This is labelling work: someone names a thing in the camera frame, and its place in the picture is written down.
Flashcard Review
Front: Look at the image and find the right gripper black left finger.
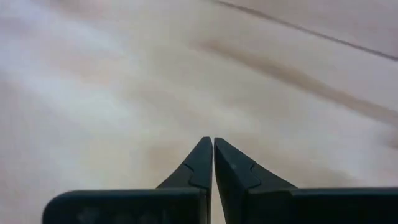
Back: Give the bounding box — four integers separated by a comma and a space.
42, 136, 214, 224

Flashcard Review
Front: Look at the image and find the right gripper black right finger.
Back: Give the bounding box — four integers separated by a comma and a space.
213, 137, 398, 224

